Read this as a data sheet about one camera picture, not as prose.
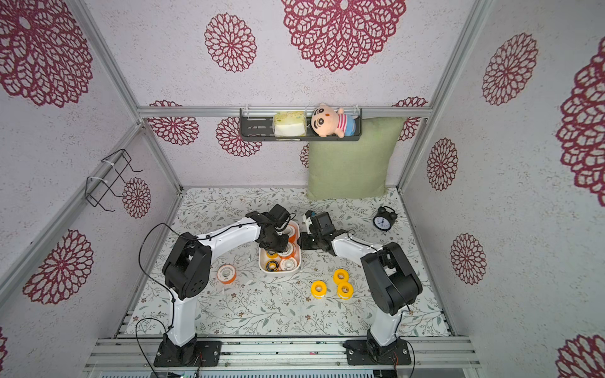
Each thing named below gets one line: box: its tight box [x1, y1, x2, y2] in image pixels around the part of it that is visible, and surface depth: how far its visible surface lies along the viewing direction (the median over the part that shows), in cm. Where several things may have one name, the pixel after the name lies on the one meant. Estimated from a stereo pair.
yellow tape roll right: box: [337, 281, 354, 301], surface depth 87 cm
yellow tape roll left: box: [311, 280, 327, 300], surface depth 87 cm
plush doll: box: [310, 103, 357, 139], surface depth 88 cm
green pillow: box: [307, 116, 406, 201], surface depth 102 cm
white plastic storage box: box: [258, 220, 302, 275], surface depth 94 cm
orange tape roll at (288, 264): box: [280, 256, 298, 272], surface depth 94 cm
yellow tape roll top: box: [332, 268, 350, 286], surface depth 91 cm
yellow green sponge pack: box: [272, 111, 308, 138], surface depth 92 cm
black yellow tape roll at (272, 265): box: [266, 259, 280, 272], surface depth 94 cm
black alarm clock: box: [372, 205, 398, 232], surface depth 102 cm
